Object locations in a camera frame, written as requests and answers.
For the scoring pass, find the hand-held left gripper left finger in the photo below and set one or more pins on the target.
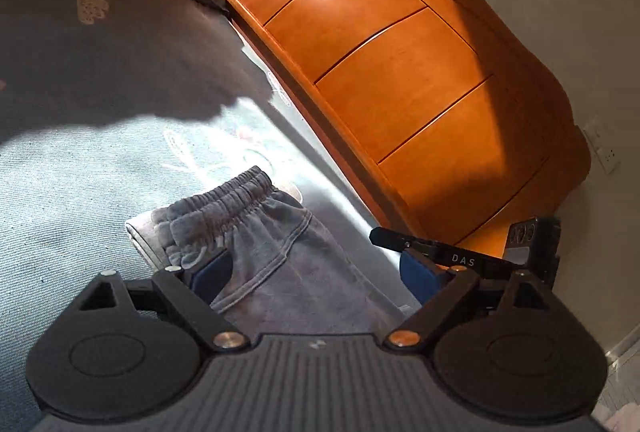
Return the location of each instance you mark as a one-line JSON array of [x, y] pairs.
[[215, 273]]

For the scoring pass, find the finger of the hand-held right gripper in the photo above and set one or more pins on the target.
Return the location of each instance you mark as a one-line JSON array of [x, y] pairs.
[[395, 239]]

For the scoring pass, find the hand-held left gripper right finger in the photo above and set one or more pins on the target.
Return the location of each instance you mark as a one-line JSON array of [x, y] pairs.
[[417, 274]]

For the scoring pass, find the wooden headboard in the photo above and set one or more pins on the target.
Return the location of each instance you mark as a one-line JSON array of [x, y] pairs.
[[425, 86]]

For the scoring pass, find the bed with blue-grey floral sheet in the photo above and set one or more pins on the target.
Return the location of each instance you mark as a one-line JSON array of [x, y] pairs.
[[100, 86]]

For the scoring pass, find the white wall socket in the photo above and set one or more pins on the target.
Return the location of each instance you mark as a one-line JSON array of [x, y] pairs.
[[602, 146]]

